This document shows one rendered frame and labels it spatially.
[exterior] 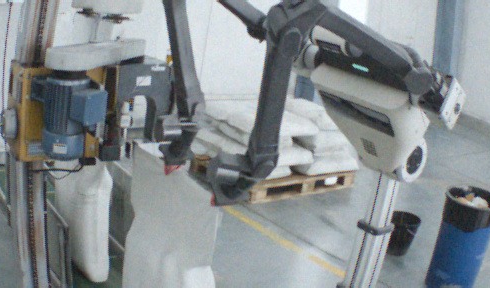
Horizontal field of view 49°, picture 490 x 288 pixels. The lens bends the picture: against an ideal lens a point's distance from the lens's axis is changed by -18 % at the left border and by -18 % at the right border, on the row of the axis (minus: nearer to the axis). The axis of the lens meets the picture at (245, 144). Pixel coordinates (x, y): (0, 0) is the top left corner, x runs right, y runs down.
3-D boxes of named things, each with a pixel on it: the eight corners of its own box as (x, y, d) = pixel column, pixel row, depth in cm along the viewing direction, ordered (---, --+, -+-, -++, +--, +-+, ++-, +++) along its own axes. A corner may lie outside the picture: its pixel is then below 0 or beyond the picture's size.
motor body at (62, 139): (90, 162, 178) (97, 80, 172) (49, 164, 169) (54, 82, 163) (74, 147, 190) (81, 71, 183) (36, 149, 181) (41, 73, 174)
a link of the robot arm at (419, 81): (313, -4, 116) (297, -27, 123) (272, 42, 123) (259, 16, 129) (438, 79, 141) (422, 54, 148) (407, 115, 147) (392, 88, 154)
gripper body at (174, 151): (156, 148, 185) (165, 130, 180) (184, 146, 191) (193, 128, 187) (165, 164, 181) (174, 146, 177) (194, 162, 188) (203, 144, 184)
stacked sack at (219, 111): (287, 125, 532) (290, 108, 528) (221, 127, 495) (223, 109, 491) (257, 112, 566) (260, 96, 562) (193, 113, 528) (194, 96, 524)
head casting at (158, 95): (171, 141, 219) (182, 57, 212) (111, 145, 204) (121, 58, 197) (134, 119, 242) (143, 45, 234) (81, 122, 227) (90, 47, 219)
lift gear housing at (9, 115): (16, 142, 184) (18, 111, 181) (3, 143, 181) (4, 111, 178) (10, 134, 192) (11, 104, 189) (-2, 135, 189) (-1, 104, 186)
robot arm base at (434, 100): (434, 70, 156) (418, 106, 155) (423, 54, 150) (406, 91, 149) (456, 78, 149) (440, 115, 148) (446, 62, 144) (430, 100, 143)
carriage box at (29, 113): (99, 158, 202) (108, 65, 194) (17, 163, 181) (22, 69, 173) (75, 137, 220) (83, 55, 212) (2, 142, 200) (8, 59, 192)
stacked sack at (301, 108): (352, 131, 545) (355, 115, 541) (318, 133, 518) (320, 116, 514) (302, 111, 595) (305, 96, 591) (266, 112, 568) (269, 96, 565)
